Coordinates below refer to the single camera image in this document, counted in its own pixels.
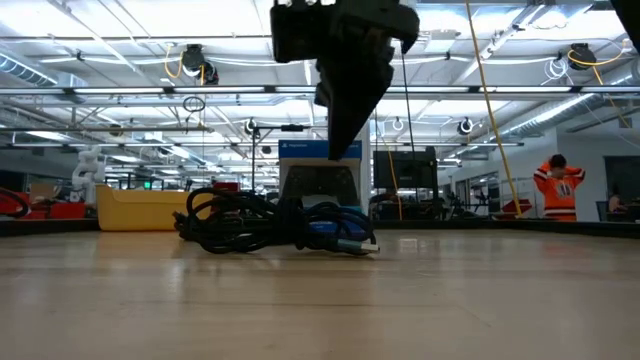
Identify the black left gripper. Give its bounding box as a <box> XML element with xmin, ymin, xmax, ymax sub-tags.
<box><xmin>313</xmin><ymin>0</ymin><xmax>420</xmax><ymax>162</ymax></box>

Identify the yellow hanging cord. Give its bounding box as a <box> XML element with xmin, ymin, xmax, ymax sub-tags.
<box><xmin>464</xmin><ymin>0</ymin><xmax>524</xmax><ymax>219</ymax></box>

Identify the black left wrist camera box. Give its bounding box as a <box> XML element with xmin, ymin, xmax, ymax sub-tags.
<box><xmin>270</xmin><ymin>0</ymin><xmax>321</xmax><ymax>64</ymax></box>

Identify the ceiling cable reel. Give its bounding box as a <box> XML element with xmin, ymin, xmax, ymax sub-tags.
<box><xmin>179</xmin><ymin>43</ymin><xmax>221</xmax><ymax>86</ymax></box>
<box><xmin>566</xmin><ymin>42</ymin><xmax>597</xmax><ymax>71</ymax></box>

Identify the blue braided USB-C cable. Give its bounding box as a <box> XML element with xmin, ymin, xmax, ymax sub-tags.
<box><xmin>297</xmin><ymin>199</ymin><xmax>381</xmax><ymax>257</ymax></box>

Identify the yellow plastic bin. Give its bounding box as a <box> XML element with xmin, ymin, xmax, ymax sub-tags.
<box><xmin>95</xmin><ymin>183</ymin><xmax>217</xmax><ymax>233</ymax></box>

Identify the white robot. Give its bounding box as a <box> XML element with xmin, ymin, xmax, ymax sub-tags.
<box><xmin>70</xmin><ymin>144</ymin><xmax>107</xmax><ymax>206</ymax></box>

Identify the red plastic bin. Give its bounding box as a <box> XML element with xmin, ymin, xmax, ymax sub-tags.
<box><xmin>48</xmin><ymin>201</ymin><xmax>87</xmax><ymax>220</ymax></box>
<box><xmin>501</xmin><ymin>198</ymin><xmax>534</xmax><ymax>216</ymax></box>

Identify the blue PlayStation controller box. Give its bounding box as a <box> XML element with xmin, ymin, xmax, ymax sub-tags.
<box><xmin>277</xmin><ymin>139</ymin><xmax>372</xmax><ymax>236</ymax></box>

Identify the black monitor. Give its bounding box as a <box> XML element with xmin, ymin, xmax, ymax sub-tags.
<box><xmin>372</xmin><ymin>146</ymin><xmax>439</xmax><ymax>191</ymax></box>

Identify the seated person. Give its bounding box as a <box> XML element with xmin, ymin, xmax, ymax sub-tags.
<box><xmin>606</xmin><ymin>191</ymin><xmax>627</xmax><ymax>215</ymax></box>

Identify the black braided USB-C cable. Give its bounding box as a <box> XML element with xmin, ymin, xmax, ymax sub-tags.
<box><xmin>219</xmin><ymin>192</ymin><xmax>321</xmax><ymax>251</ymax></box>
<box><xmin>172</xmin><ymin>187</ymin><xmax>281</xmax><ymax>255</ymax></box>

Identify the black table frame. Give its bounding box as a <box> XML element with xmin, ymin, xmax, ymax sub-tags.
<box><xmin>0</xmin><ymin>216</ymin><xmax>640</xmax><ymax>239</ymax></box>

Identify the black looped cable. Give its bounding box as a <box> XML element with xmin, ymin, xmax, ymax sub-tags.
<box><xmin>0</xmin><ymin>186</ymin><xmax>31</xmax><ymax>219</ymax></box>

